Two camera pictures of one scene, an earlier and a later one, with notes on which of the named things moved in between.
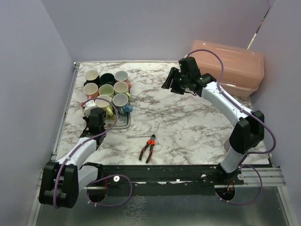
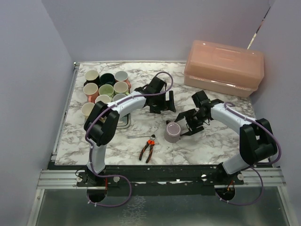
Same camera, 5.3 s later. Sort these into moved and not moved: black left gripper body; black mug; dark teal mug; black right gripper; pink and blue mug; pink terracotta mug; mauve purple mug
Moved: mauve purple mug; black left gripper body; black right gripper
Not moved: pink terracotta mug; pink and blue mug; dark teal mug; black mug
